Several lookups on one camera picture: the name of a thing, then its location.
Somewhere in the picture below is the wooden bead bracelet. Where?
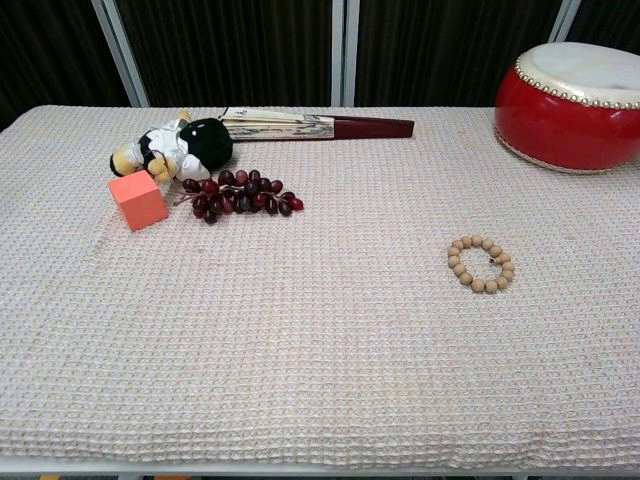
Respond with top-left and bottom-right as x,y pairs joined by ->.
447,234 -> 516,295

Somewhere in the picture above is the beige waffle-weave tablecloth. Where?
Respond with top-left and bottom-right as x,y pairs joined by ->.
0,104 -> 640,464

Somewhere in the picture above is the dark red plastic grape bunch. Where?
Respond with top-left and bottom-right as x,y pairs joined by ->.
174,168 -> 305,225

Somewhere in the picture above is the black and white plush doll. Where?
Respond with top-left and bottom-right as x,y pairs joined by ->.
109,110 -> 235,182

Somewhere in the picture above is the orange cube block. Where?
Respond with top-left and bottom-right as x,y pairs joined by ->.
107,169 -> 170,233

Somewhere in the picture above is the dark corrugated partition panel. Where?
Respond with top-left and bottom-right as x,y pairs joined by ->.
567,0 -> 640,51
355,0 -> 564,108
113,0 -> 335,108
0,0 -> 119,132

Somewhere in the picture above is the red drum with white skin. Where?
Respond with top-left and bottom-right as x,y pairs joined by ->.
493,42 -> 640,175

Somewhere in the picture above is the folding fan with maroon handle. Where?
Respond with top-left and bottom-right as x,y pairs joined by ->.
219,105 -> 416,144

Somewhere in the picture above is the silver partition frame post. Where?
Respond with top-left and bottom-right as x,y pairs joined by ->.
548,0 -> 584,47
331,0 -> 360,108
91,0 -> 151,108

